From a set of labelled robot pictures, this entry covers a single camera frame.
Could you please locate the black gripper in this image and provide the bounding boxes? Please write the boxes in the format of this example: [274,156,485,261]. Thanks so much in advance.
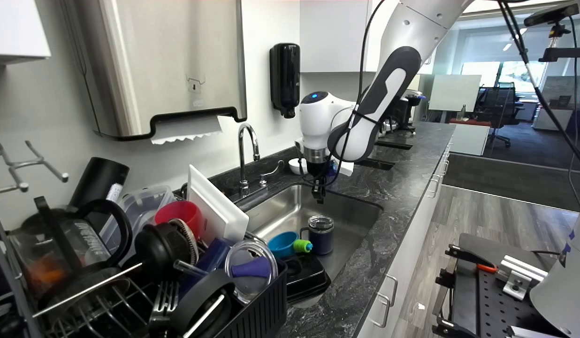
[303,149,334,207]

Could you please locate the stainless steel sink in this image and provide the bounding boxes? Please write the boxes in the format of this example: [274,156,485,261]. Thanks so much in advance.
[235,182,385,284]

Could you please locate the dark blue thermos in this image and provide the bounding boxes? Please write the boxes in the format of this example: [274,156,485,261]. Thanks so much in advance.
[306,214,336,257]

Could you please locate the black counter mat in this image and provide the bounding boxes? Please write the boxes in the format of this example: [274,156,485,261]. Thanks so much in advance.
[357,156,398,171]

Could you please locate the chrome gooseneck faucet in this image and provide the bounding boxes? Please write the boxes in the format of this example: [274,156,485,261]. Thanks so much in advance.
[237,122,261,194]

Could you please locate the black plastic food container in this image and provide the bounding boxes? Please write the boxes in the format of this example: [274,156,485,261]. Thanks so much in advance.
[282,252,333,299]

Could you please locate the white rectangular plastic board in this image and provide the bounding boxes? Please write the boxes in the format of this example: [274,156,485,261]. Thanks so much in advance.
[186,164,250,244]

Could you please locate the white lower cabinets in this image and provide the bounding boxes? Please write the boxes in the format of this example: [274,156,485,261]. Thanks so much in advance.
[353,147,455,338]

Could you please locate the black coffee machine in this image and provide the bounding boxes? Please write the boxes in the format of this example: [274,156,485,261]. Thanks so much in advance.
[393,88,425,135]

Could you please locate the blue cup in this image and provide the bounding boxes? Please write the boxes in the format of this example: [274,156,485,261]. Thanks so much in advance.
[194,239,233,278]

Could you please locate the black dish rack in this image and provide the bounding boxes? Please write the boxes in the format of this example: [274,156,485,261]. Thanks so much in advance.
[0,265,291,338]

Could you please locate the red bowl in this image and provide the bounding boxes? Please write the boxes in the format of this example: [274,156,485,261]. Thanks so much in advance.
[152,199,207,242]

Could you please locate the white upper cabinet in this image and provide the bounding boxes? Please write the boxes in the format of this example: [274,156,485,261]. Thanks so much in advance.
[299,0,436,75]
[0,0,53,64]

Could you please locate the white low cabinet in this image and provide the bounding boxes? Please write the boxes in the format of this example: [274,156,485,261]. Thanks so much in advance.
[449,119,492,156]

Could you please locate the black round utensil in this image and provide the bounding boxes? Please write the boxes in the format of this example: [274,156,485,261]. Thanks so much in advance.
[134,222,201,280]

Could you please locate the white whiteboard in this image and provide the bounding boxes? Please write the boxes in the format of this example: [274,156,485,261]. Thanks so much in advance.
[428,73,485,115]

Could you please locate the clear plastic container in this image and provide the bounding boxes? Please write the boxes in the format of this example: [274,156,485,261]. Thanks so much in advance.
[104,184,179,252]

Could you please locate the black fork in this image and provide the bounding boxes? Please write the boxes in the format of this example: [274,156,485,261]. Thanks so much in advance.
[149,280,182,334]

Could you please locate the dark office chair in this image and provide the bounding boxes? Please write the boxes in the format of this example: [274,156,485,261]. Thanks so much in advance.
[475,83,522,152]

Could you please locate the steel paper towel dispenser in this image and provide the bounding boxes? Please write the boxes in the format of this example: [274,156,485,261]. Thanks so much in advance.
[72,0,250,147]

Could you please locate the black breadboard table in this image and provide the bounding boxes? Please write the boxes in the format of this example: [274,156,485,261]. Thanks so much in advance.
[430,233,569,338]

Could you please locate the black tumbler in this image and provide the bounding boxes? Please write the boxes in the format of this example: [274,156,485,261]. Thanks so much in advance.
[70,156,132,212]

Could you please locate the chrome faucet handle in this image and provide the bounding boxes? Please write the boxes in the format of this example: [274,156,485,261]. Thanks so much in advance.
[257,160,286,190]

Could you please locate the black wall soap dispenser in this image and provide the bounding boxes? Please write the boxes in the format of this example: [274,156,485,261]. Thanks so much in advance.
[269,42,303,120]

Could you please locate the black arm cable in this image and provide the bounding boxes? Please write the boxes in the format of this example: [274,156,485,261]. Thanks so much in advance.
[329,0,389,186]

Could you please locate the black ring lid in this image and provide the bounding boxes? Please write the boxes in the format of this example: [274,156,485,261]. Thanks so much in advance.
[169,269,239,338]

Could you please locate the red handled tool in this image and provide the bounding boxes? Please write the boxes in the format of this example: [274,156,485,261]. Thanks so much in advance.
[443,244,501,276]

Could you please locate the aluminium bracket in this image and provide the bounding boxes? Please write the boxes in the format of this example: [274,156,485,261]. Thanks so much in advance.
[498,254,550,301]

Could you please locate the silver utensil handle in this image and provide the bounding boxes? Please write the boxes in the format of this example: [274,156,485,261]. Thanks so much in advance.
[30,261,147,321]

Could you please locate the camera on black stand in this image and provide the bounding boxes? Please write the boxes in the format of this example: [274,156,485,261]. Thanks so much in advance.
[522,0,580,64]

